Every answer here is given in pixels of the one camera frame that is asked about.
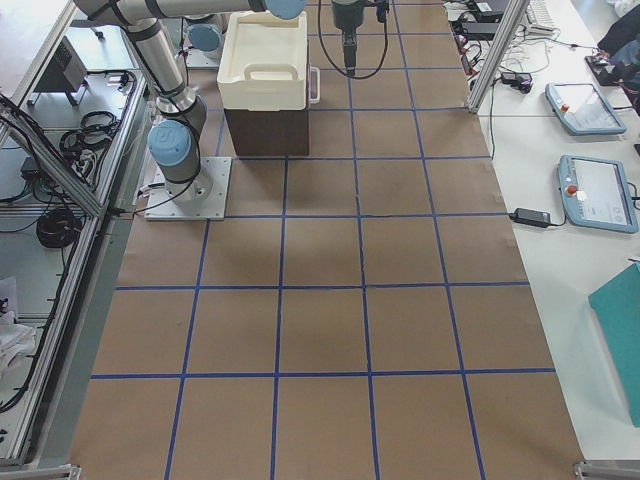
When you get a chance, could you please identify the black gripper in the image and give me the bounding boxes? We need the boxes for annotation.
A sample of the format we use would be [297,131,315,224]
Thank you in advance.
[342,28,357,76]

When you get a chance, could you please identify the dark brown drawer cabinet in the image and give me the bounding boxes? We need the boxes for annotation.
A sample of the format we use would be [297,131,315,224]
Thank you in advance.
[224,108,310,157]

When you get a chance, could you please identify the cream plastic tray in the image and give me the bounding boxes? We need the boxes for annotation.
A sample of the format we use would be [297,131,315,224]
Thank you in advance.
[217,12,308,111]

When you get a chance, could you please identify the upper teach pendant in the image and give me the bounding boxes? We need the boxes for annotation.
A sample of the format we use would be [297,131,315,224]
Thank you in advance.
[545,83,627,136]

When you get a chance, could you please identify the teach pendant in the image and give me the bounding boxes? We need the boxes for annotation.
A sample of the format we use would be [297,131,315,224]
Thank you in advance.
[557,155,639,234]
[545,83,627,136]

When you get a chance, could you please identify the black power adapter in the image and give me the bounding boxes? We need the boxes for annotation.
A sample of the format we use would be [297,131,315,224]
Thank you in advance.
[509,208,551,228]

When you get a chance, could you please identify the brown paper table mat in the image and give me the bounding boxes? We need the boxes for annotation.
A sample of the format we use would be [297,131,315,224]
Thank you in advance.
[70,1,581,479]

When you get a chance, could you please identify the grey electronics box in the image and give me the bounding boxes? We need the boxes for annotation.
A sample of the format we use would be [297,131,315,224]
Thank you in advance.
[27,36,88,106]

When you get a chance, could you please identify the lower teach pendant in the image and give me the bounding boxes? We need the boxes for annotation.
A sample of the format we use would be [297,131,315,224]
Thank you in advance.
[557,155,639,234]

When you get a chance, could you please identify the teal box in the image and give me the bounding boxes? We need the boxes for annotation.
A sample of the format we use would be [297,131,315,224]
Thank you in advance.
[589,262,639,427]

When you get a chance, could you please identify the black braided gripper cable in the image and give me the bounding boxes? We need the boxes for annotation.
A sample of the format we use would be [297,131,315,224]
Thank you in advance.
[317,0,390,79]

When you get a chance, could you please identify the aluminium frame post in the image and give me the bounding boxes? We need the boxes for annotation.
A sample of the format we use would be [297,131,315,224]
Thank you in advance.
[468,0,529,114]

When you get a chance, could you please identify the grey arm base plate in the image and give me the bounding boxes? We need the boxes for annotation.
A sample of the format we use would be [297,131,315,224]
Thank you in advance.
[143,157,232,221]

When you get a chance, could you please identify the coiled black cable bundle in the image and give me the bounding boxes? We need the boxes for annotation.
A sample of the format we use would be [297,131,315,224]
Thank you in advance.
[35,207,81,250]

